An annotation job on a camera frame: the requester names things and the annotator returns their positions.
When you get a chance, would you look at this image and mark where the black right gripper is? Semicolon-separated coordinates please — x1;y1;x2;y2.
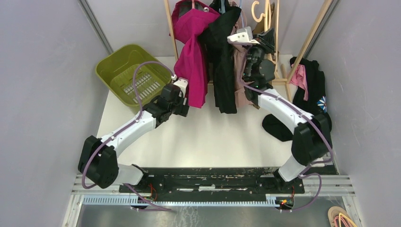
243;26;277;79

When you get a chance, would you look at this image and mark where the beige wooden hanger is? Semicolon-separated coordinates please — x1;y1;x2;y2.
251;0;279;80

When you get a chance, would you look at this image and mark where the brown skirt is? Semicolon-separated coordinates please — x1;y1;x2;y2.
253;17;265;34

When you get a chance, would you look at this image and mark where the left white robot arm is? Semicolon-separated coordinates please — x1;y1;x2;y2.
78;79;189;192

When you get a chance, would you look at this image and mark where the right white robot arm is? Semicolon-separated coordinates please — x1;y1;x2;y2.
234;27;332;193

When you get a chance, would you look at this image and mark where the light blue hanger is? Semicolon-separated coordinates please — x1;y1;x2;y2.
219;0;244;29

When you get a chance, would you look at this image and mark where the magenta skirt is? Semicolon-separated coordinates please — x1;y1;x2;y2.
171;0;219;108

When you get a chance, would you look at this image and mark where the black hanging garment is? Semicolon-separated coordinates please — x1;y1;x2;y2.
199;0;241;114

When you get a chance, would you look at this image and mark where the pink cloth on pile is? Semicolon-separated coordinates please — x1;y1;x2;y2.
290;64;309;101

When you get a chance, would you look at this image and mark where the light pink hanging dress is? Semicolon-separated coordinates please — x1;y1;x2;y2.
231;14;252;109

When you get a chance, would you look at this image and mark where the black garment pile with flower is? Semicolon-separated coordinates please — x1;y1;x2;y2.
262;58;332;142

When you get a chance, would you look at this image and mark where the hangers bundle in corner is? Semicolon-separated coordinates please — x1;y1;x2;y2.
328;206;357;227

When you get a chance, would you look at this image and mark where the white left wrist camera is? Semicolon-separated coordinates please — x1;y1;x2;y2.
173;78;189;98

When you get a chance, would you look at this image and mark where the wooden clothes rack frame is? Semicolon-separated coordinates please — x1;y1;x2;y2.
163;0;339;101

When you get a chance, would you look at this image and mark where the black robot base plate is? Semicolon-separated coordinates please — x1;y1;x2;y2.
132;167;305;202

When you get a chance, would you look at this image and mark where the grey toothed cable rail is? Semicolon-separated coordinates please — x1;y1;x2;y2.
82;194;278;208

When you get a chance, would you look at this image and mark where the grey wall conduit strip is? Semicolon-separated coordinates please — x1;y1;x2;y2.
78;0;113;54

